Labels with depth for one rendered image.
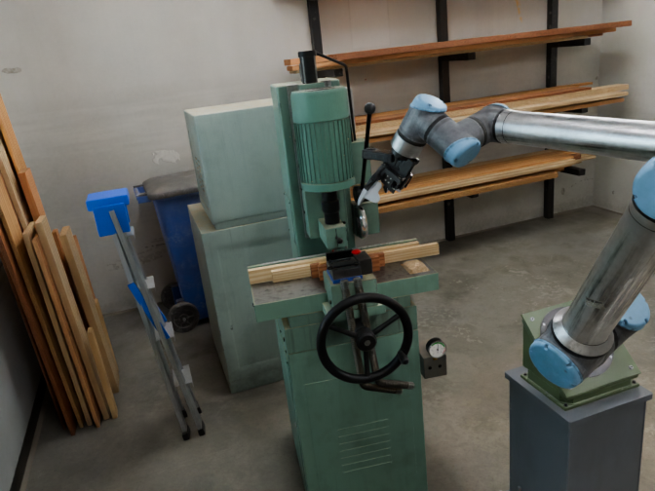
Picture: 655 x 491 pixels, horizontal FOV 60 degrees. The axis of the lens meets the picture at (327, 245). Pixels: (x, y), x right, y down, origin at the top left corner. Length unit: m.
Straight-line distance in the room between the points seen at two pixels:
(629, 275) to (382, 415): 1.03
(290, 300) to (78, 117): 2.60
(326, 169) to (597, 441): 1.15
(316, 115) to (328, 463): 1.18
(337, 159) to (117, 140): 2.51
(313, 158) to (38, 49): 2.61
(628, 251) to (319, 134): 0.91
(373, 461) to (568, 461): 0.65
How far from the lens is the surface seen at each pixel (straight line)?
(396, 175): 1.65
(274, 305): 1.77
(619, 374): 1.94
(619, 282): 1.36
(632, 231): 1.27
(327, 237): 1.84
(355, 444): 2.08
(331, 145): 1.74
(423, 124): 1.55
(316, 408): 1.97
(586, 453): 1.94
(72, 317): 2.90
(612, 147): 1.40
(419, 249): 1.99
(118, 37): 4.04
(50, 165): 4.11
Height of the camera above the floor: 1.61
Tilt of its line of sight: 19 degrees down
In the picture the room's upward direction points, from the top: 6 degrees counter-clockwise
